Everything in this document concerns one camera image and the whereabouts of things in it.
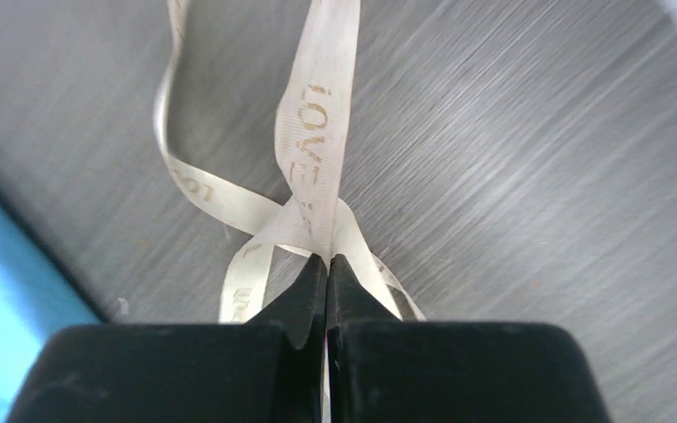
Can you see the cream printed ribbon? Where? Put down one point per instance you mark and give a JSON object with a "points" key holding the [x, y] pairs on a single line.
{"points": [[310, 135]]}

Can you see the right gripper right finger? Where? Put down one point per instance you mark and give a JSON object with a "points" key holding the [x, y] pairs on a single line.
{"points": [[383, 369]]}

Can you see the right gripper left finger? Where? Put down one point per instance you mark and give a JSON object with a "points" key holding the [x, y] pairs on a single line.
{"points": [[268, 369]]}

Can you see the blue paper bouquet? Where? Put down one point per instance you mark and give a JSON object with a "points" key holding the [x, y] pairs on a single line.
{"points": [[36, 301]]}

